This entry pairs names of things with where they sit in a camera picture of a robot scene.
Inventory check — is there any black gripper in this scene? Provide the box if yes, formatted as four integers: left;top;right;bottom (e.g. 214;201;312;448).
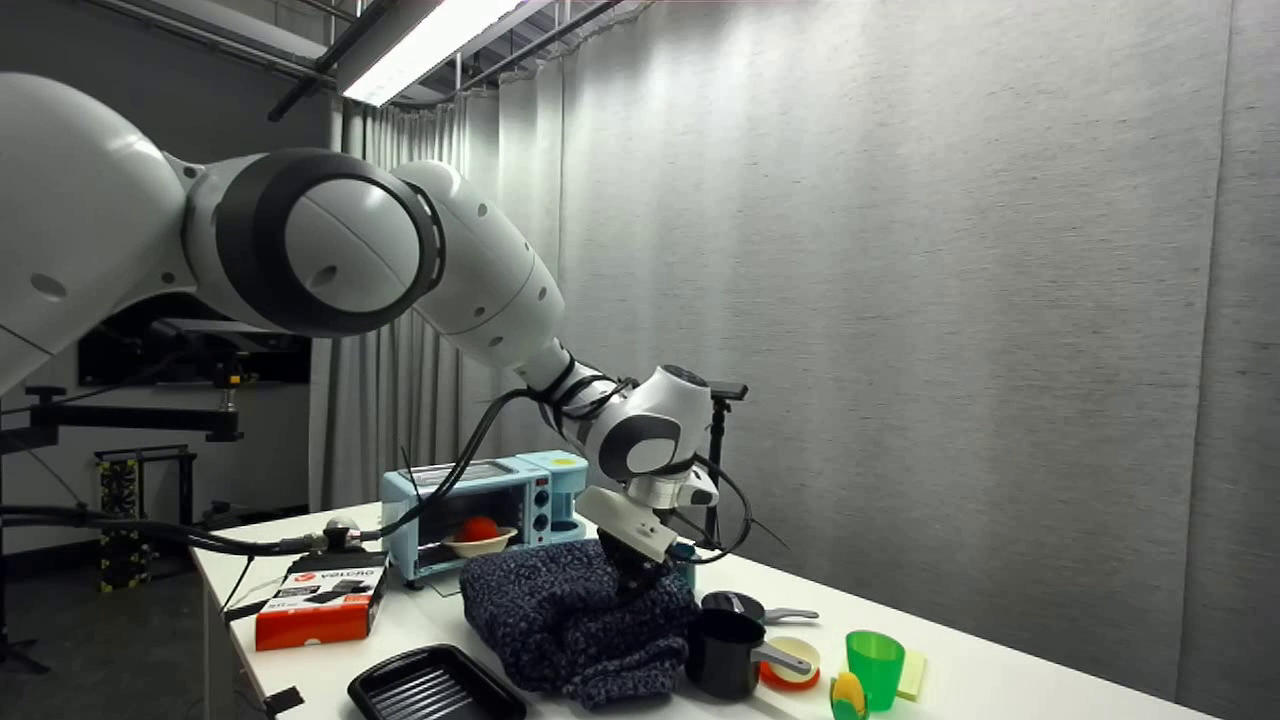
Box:
599;533;671;595

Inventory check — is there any dark blue knitted blanket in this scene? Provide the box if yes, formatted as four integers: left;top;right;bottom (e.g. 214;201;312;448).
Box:
456;537;702;711

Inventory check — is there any black mug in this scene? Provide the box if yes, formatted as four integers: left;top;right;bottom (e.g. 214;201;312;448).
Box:
681;605;772;703

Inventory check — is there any light blue toaster oven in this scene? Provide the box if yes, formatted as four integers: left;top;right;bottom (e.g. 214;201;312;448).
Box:
375;448;599;593

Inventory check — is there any orange white round dish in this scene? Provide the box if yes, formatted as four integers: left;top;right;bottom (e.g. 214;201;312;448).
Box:
756;632;827;695

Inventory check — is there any black ribbed tray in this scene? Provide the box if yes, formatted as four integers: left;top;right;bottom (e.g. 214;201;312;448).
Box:
342;640;531;720

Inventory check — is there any yellow green toy fruit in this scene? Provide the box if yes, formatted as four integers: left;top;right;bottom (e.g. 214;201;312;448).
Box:
823;666;871;720

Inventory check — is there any green plastic cup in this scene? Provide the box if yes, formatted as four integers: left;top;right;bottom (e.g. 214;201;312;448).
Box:
842;628;908;715

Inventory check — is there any yellow sponge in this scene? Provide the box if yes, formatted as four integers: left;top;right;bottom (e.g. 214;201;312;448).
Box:
893;648;932;703

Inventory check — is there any orange cardboard box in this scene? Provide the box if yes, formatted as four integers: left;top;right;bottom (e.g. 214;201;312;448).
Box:
251;551;392;656

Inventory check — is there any grey curtain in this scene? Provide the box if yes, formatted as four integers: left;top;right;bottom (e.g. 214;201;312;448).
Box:
306;0;1280;720

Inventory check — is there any black metal rack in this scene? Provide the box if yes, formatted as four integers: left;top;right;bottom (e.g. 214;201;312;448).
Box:
91;443;202;595

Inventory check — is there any ceiling light panel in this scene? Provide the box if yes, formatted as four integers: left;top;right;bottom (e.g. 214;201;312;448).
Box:
334;0;527;110

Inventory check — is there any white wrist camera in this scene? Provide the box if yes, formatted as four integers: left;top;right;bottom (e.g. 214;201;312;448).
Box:
574;485;697;564

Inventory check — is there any teal pot with side handles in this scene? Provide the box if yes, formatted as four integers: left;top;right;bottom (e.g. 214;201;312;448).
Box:
660;537;702;605

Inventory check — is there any black camera stand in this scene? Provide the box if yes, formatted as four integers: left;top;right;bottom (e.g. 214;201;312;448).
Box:
660;358;751;551

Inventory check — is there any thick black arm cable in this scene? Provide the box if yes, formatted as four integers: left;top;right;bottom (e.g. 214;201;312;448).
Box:
0;384;551;558

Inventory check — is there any black wall monitor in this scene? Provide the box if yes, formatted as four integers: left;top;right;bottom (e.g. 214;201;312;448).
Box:
74;293;317;390

